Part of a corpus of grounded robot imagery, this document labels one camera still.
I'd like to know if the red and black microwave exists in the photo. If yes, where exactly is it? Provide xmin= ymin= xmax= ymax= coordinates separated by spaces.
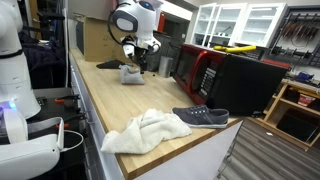
xmin=173 ymin=44 xmax=287 ymax=116

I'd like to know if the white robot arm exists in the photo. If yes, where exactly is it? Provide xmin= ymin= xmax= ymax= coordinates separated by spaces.
xmin=108 ymin=0 xmax=164 ymax=74

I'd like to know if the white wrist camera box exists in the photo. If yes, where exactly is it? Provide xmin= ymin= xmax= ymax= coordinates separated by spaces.
xmin=122 ymin=43 xmax=135 ymax=58

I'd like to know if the dark grey felt bin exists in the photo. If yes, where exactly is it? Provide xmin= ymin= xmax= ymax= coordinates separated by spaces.
xmin=146 ymin=32 xmax=182 ymax=72

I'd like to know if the grey canvas sneaker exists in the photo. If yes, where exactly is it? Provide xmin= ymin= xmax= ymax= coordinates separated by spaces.
xmin=172 ymin=105 xmax=229 ymax=128

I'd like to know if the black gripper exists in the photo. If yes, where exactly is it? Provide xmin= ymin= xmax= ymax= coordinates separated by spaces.
xmin=133 ymin=47 xmax=148 ymax=74

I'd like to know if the large cardboard box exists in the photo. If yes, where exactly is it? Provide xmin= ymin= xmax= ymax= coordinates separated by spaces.
xmin=76 ymin=16 xmax=130 ymax=62

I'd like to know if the white glass-door cabinet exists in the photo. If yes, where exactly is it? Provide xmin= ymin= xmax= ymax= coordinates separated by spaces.
xmin=190 ymin=2 xmax=287 ymax=48

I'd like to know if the wooden shelf unit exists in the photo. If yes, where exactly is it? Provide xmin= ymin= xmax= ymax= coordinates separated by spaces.
xmin=254 ymin=80 xmax=320 ymax=151

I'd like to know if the grey metal cylinder cup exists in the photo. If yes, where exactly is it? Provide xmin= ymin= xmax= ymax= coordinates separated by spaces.
xmin=158 ymin=56 xmax=173 ymax=78

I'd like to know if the white cable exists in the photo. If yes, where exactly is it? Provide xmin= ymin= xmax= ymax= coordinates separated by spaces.
xmin=59 ymin=129 xmax=85 ymax=154

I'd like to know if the black pegboard tool rack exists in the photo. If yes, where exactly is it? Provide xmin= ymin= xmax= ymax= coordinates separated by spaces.
xmin=268 ymin=5 xmax=320 ymax=68

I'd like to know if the orange handled clamp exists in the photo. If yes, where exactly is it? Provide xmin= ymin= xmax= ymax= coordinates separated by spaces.
xmin=54 ymin=95 xmax=80 ymax=103

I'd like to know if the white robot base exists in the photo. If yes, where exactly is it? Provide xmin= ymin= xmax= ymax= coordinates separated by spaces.
xmin=0 ymin=0 xmax=64 ymax=180

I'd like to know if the white fluffy towel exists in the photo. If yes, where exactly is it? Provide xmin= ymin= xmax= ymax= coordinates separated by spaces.
xmin=100 ymin=109 xmax=192 ymax=154

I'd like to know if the yellow handled tool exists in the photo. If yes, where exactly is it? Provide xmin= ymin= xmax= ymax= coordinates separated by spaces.
xmin=213 ymin=46 xmax=256 ymax=53

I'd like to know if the grey towel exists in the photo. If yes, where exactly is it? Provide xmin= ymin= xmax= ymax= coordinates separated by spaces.
xmin=120 ymin=65 xmax=145 ymax=85

